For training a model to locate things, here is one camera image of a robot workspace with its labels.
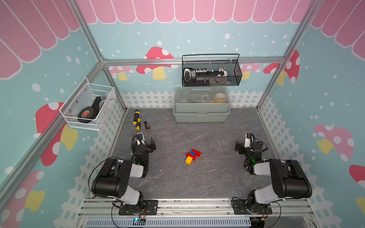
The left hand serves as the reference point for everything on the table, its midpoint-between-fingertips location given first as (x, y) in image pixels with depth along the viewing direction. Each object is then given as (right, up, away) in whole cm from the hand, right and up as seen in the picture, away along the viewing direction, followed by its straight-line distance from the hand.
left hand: (145, 141), depth 93 cm
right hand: (+66, 0, +1) cm, 66 cm away
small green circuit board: (+2, -39, -19) cm, 43 cm away
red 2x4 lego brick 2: (+34, -8, +1) cm, 35 cm away
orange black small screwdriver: (-3, +10, +13) cm, 16 cm away
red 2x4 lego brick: (+29, -9, -1) cm, 30 cm away
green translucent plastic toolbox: (+41, +26, +11) cm, 49 cm away
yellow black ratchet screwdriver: (-12, +14, +19) cm, 27 cm away
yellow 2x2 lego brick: (+29, -12, -3) cm, 31 cm away
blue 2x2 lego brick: (+31, -8, -1) cm, 32 cm away
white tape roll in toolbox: (+53, +32, +15) cm, 64 cm away
